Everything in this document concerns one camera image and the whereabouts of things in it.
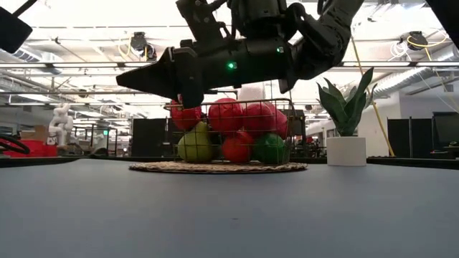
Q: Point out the black room partition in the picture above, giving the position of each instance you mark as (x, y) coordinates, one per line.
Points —
(401, 138)

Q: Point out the red apple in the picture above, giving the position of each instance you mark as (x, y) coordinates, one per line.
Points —
(236, 148)
(258, 120)
(226, 116)

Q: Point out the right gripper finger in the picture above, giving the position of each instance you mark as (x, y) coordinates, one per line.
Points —
(157, 75)

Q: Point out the red bin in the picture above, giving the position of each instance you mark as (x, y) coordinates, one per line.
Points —
(39, 150)

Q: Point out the black computer monitor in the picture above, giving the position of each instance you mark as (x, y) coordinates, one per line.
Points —
(446, 129)

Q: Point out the white plant pot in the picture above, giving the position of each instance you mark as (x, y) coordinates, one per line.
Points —
(346, 152)

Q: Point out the white robot figure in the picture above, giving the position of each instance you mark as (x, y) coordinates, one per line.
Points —
(61, 122)

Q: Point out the round woven placemat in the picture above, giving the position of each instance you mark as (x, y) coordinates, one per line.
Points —
(215, 167)

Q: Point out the green pear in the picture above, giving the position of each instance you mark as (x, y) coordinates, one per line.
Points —
(195, 147)

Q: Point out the green leafy plant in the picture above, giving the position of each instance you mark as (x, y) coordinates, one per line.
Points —
(346, 114)

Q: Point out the black cabinet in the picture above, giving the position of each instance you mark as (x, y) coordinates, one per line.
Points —
(147, 138)

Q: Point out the black table frame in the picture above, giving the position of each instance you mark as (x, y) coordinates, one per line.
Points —
(412, 163)

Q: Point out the black ceiling fixture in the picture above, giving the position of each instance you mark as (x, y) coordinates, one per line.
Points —
(138, 41)
(417, 40)

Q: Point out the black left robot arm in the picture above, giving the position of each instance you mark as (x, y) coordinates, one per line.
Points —
(12, 32)

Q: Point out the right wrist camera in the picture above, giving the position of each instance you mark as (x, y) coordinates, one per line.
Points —
(204, 21)

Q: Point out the dark green round fruit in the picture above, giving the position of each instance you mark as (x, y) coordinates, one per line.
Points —
(270, 148)

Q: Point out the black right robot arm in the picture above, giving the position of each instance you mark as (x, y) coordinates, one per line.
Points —
(322, 39)

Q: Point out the red bell pepper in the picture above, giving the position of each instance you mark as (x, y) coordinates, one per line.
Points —
(184, 118)

